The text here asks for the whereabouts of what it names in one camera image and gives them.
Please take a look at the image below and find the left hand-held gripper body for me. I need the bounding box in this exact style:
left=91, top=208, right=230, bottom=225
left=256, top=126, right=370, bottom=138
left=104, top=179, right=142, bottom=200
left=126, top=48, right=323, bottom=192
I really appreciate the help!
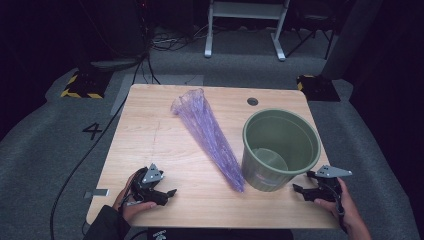
left=130, top=163, right=169, bottom=203

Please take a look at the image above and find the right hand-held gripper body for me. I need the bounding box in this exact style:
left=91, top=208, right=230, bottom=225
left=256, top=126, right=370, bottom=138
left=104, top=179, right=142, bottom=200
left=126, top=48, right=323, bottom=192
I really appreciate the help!
left=313, top=165, right=353, bottom=202

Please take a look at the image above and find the green plastic bin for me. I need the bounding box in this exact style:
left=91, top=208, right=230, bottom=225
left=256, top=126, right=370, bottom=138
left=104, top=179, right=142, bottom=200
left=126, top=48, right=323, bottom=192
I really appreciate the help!
left=241, top=108, right=322, bottom=193

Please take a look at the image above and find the purple plastic bag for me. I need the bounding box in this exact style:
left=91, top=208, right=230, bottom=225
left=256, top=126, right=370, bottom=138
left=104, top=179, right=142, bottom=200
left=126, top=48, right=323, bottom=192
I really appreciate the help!
left=170, top=88, right=246, bottom=194

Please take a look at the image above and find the person's left hand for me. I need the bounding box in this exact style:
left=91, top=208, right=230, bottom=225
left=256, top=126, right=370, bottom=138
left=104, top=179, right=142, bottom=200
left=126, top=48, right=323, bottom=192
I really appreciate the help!
left=112, top=173, right=158, bottom=224

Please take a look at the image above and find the person's right hand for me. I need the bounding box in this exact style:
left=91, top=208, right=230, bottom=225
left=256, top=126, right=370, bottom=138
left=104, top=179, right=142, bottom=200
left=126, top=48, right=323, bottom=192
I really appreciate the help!
left=314, top=178, right=363, bottom=231

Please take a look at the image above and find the grey tape piece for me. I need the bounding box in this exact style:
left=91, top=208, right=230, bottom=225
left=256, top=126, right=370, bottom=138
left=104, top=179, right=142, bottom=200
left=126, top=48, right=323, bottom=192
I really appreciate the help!
left=83, top=188, right=110, bottom=200

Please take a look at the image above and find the person's dark clothing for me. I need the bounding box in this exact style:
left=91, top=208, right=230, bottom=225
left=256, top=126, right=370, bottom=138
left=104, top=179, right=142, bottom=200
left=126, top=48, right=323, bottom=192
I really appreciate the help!
left=146, top=227, right=294, bottom=240

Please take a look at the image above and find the black tripod stand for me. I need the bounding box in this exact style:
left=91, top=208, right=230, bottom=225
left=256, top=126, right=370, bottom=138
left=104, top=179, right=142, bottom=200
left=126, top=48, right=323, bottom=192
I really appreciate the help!
left=286, top=28, right=334, bottom=60

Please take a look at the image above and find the dark equipment stand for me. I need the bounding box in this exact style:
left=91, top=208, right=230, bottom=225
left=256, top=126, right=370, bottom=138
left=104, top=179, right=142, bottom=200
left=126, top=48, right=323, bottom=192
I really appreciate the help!
left=74, top=0, right=149, bottom=73

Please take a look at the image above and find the black wrist strap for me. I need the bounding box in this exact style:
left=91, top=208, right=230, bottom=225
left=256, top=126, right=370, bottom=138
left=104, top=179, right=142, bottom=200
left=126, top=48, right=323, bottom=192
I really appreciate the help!
left=334, top=186, right=348, bottom=232

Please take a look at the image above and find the long black floor cable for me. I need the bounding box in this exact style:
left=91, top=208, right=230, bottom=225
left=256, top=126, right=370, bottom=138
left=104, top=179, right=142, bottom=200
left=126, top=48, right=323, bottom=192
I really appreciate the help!
left=49, top=53, right=151, bottom=240

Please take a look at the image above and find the black yellow striped base plate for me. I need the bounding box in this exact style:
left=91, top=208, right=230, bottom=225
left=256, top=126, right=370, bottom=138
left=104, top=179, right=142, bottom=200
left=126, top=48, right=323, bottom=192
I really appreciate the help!
left=60, top=71, right=113, bottom=100
left=296, top=74, right=341, bottom=103

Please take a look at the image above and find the bundle of floor cables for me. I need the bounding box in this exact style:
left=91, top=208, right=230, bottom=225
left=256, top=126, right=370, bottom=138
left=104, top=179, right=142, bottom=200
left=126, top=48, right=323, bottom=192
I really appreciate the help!
left=151, top=24, right=209, bottom=52

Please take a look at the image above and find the grey upright post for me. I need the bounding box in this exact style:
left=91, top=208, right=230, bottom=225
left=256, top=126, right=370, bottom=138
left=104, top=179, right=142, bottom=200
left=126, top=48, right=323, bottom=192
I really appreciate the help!
left=320, top=0, right=384, bottom=81

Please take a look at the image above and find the white metal desk frame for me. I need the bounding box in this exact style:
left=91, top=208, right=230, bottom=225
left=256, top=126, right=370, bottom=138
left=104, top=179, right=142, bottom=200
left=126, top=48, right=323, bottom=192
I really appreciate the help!
left=204, top=0, right=291, bottom=62

